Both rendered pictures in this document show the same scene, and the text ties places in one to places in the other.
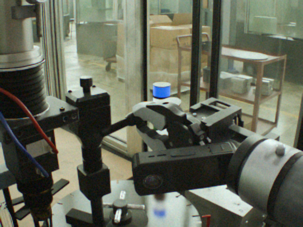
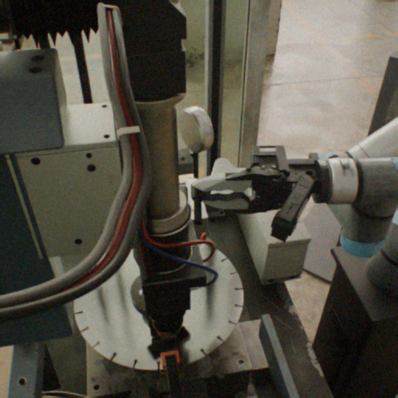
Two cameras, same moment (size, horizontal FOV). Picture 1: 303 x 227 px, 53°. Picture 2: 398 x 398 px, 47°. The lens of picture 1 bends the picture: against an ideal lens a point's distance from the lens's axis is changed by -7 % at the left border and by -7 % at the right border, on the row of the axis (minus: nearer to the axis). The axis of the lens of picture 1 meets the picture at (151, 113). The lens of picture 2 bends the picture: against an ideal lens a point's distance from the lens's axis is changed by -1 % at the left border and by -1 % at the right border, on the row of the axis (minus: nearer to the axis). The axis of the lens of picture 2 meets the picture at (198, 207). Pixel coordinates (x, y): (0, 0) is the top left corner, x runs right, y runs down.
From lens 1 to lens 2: 0.58 m
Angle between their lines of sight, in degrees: 50
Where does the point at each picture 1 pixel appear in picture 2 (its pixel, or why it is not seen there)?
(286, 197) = (368, 190)
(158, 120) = (242, 185)
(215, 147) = (304, 183)
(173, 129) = (265, 186)
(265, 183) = (352, 188)
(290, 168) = (362, 173)
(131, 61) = not seen: outside the picture
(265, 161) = (346, 176)
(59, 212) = (99, 335)
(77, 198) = (89, 310)
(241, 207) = not seen: hidden behind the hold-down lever
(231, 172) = (325, 192)
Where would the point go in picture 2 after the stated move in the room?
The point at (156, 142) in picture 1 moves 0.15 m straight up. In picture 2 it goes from (232, 202) to (238, 120)
